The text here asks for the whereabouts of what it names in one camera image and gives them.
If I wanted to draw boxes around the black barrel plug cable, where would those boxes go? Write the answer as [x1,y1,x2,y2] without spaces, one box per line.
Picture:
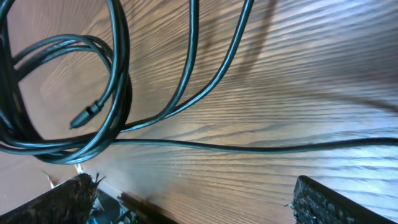
[0,0,398,166]

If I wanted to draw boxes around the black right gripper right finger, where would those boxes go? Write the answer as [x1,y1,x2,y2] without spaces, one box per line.
[292,175,395,224]

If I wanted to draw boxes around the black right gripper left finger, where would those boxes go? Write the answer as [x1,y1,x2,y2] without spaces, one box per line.
[1,174,99,224]

